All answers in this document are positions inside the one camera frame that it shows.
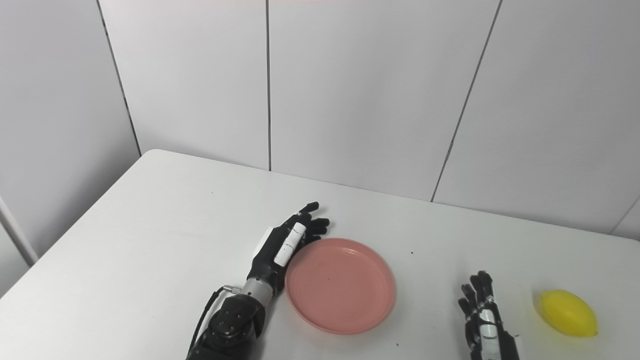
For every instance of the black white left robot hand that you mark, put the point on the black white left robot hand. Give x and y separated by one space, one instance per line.
272 257

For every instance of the yellow lemon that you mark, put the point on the yellow lemon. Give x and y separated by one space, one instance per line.
569 314

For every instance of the pink round plate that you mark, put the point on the pink round plate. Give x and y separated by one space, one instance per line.
340 286

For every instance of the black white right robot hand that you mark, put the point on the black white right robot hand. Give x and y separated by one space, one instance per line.
487 325

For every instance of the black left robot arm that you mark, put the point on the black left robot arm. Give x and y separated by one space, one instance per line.
230 325

